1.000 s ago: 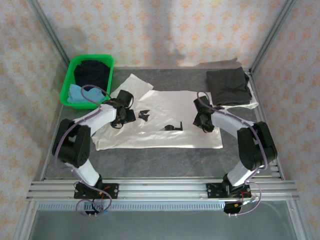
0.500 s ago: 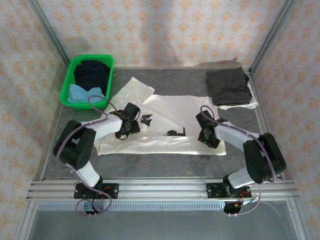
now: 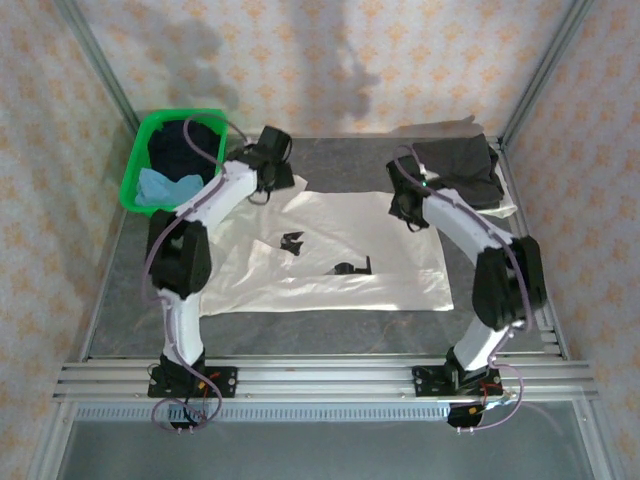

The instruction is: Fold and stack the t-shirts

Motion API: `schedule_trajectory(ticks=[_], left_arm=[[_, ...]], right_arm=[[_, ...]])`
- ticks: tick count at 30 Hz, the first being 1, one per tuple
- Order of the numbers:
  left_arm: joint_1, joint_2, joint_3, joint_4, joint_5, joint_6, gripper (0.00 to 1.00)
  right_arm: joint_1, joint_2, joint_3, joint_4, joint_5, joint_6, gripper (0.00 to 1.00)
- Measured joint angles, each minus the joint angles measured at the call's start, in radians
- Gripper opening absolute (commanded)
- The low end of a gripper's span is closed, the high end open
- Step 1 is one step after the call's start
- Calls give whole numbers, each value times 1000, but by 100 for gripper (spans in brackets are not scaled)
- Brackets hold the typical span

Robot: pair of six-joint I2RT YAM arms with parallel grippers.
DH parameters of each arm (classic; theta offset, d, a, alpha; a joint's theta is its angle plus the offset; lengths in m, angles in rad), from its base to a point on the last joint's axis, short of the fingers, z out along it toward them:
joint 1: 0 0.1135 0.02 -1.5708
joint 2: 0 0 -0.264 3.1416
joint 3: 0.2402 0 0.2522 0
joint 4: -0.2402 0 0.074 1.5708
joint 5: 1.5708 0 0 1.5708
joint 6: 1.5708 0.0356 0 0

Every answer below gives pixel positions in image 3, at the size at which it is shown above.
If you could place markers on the green plastic basket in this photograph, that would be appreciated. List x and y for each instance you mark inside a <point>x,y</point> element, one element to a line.
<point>131,170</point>

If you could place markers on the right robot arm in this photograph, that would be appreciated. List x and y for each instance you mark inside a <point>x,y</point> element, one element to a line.
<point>480,345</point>

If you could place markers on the aluminium table side rail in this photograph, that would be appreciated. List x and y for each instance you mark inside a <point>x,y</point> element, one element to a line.
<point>550,340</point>

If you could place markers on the aluminium frame post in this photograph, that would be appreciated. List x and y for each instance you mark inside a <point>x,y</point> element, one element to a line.
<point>545,70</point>
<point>100,70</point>

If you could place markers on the white t-shirt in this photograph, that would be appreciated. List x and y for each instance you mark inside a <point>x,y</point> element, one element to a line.
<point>360,240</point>

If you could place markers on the light blue t-shirt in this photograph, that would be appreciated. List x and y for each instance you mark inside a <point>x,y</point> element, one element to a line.
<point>160,192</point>

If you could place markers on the aluminium frame strut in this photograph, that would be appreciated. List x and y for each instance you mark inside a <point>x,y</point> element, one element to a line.
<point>595,440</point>
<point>50,445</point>

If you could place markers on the navy blue t-shirt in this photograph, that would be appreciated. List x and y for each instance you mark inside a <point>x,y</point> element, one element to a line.
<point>175,150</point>

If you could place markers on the wide aluminium mounting rail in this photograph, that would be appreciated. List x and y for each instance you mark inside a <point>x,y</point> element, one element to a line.
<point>325,380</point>

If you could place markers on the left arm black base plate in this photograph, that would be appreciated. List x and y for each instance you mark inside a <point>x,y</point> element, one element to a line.
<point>227,382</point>

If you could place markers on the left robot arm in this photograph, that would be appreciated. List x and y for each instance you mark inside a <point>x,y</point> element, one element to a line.
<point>185,325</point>

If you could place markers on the perforated metal strip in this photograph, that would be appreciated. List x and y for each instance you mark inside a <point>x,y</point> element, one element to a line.
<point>325,413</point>

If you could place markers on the folded dark grey t-shirt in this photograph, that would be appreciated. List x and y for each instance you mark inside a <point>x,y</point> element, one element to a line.
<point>470,165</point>

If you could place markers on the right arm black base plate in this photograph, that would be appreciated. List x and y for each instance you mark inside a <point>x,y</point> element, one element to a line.
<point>422,385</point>

